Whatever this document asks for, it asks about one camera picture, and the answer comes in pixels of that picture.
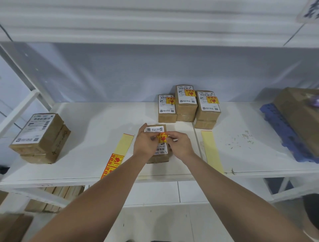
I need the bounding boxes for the yellow red sticker strip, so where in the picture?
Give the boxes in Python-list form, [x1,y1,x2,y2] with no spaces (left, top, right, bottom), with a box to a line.
[100,133,135,180]
[201,130,225,174]

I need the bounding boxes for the row of flat brown cartons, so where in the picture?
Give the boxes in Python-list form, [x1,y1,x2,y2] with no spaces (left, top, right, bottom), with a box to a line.
[25,185,85,213]

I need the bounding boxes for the stack of labelled brown parcels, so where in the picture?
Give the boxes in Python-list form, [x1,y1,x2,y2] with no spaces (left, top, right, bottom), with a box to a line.
[9,113,71,165]

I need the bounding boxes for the person's right forearm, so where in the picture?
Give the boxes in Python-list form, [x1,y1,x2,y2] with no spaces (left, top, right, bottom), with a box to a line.
[184,153,312,242]

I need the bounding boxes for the large brown carton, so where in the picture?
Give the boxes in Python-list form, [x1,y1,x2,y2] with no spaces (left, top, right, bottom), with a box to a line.
[273,87,319,158]

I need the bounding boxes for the blue plastic pallet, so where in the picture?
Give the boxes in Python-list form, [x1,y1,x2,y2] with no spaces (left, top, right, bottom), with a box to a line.
[260,103,319,164]

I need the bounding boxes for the person's left forearm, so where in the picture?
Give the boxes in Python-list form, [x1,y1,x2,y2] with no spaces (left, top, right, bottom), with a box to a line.
[30,154,148,242]

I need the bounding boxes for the blue plastic crate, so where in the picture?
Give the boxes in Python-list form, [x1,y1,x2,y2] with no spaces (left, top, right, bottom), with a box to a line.
[264,177,294,195]

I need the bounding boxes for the small brown cardboard box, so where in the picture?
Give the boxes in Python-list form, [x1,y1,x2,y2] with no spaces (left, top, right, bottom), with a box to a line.
[195,90,222,122]
[176,113,196,123]
[175,84,198,116]
[158,94,177,123]
[146,124,172,164]
[194,119,217,130]

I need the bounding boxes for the person's right hand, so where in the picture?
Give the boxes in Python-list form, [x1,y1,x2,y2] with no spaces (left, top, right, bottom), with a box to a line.
[164,131,196,164]

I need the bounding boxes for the person's left hand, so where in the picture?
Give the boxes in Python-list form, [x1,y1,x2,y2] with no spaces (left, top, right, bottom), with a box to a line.
[133,123,161,161]

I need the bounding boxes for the white metal shelf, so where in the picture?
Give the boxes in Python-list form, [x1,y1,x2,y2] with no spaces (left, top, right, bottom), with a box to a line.
[0,0,319,215]

